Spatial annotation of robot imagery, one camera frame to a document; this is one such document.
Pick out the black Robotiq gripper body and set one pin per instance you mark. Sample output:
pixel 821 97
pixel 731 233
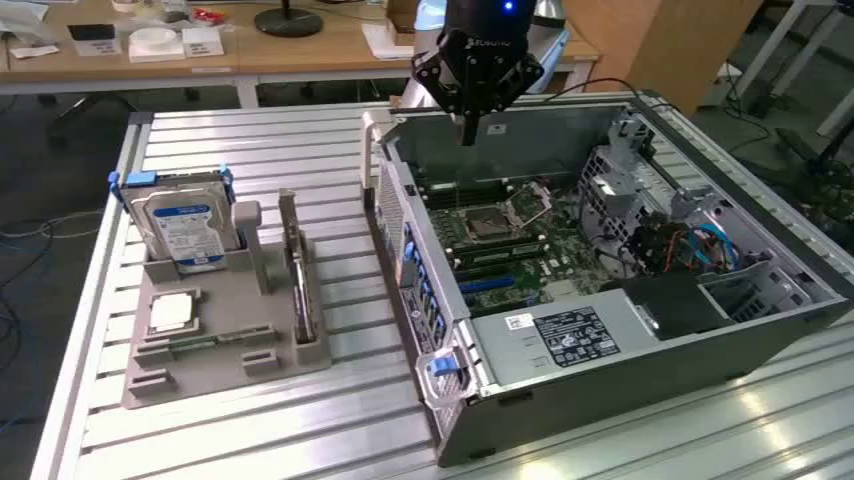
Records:
pixel 488 25

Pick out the black graphics card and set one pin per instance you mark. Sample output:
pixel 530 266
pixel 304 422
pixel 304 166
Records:
pixel 302 280

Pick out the white booklet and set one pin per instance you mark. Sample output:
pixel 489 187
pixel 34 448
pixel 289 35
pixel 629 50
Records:
pixel 388 42

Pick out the brown cardboard box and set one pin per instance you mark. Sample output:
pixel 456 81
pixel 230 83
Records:
pixel 402 15

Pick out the wooden desk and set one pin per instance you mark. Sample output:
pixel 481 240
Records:
pixel 301 55

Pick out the wooden cabinet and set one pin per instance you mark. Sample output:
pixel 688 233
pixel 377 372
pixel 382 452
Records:
pixel 668 50

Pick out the black RAM slot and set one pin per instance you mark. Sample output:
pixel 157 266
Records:
pixel 468 188
pixel 468 201

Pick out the black round lamp base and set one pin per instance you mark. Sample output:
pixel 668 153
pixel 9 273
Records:
pixel 289 22

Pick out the metal socket cover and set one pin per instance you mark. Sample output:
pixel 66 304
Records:
pixel 530 200

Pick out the metal disk bay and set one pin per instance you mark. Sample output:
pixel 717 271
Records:
pixel 621 190

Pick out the CPU socket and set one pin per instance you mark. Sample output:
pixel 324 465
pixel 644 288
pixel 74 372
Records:
pixel 486 222

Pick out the plain white box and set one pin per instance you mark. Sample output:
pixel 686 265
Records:
pixel 202 42

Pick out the red small item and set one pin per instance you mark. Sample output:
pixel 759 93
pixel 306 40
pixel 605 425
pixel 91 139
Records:
pixel 209 16

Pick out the green motherboard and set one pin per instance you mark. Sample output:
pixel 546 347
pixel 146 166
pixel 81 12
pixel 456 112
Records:
pixel 568 255

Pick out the white round container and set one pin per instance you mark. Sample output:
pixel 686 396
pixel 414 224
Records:
pixel 157 44

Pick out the blue expansion slot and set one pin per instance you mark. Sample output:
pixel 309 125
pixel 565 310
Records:
pixel 488 286

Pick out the silver chipset heatsink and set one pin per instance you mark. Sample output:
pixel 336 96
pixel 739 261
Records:
pixel 565 291

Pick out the white tape roll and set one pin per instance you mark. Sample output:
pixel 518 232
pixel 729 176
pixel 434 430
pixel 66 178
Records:
pixel 127 5

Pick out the hard disk with blue caddy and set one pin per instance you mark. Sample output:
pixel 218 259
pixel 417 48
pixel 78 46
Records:
pixel 187 230

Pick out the black metal stand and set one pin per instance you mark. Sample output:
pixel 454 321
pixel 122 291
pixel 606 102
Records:
pixel 828 165

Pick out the white box with black top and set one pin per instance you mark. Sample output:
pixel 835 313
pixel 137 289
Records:
pixel 95 40

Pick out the black office chair base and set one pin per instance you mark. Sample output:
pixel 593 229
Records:
pixel 87 105

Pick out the grey power supply unit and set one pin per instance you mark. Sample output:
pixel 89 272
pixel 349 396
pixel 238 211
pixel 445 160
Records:
pixel 521 350

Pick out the blue case latch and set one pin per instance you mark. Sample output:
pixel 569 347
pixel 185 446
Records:
pixel 441 368

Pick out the white paper card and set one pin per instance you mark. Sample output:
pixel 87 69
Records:
pixel 34 51

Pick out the silver CPU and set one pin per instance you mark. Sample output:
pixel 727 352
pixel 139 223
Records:
pixel 173 312

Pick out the clear plastic bag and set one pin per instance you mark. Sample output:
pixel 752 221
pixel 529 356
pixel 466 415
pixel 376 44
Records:
pixel 27 22

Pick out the green RAM stick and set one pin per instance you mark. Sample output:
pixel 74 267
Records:
pixel 201 342

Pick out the open grey PC case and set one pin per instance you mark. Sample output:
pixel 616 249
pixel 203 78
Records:
pixel 601 390

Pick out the grey printed parts rack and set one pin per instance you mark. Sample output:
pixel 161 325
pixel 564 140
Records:
pixel 227 370

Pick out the white table frame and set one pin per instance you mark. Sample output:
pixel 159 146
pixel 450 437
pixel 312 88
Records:
pixel 768 55

